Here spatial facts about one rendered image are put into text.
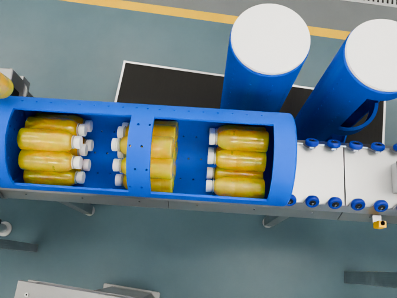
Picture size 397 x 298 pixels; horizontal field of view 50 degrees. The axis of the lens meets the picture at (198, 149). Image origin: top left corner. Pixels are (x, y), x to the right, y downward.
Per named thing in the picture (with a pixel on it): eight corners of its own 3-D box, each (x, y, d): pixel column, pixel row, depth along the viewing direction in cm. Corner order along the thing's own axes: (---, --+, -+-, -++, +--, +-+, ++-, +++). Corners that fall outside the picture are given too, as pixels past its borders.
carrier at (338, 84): (281, 140, 231) (327, 168, 227) (328, 66, 147) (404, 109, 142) (306, 99, 237) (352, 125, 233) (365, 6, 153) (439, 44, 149)
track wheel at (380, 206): (390, 203, 138) (389, 199, 139) (377, 203, 138) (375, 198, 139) (386, 213, 140) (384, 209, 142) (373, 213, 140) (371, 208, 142)
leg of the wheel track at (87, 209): (94, 216, 235) (58, 197, 174) (84, 215, 235) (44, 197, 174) (96, 206, 236) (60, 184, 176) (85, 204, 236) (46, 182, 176)
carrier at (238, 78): (276, 139, 231) (261, 92, 238) (322, 65, 147) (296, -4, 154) (226, 152, 229) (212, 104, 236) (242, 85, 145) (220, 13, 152)
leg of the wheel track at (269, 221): (272, 228, 233) (298, 213, 172) (262, 227, 233) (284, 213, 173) (273, 217, 234) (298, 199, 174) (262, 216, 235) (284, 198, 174)
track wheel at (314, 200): (321, 198, 138) (319, 194, 140) (307, 198, 138) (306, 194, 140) (318, 209, 141) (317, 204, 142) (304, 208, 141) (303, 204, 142)
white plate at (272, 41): (321, 63, 146) (320, 65, 147) (296, -5, 153) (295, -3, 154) (243, 82, 144) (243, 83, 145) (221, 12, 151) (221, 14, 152)
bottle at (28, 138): (14, 134, 123) (71, 138, 123) (23, 123, 129) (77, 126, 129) (18, 153, 127) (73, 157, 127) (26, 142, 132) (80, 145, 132)
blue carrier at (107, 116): (278, 213, 140) (298, 197, 113) (15, 195, 142) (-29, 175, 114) (279, 131, 148) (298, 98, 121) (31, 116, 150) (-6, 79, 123)
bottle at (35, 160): (24, 143, 131) (77, 147, 131) (28, 161, 135) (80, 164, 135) (15, 156, 126) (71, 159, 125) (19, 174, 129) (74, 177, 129)
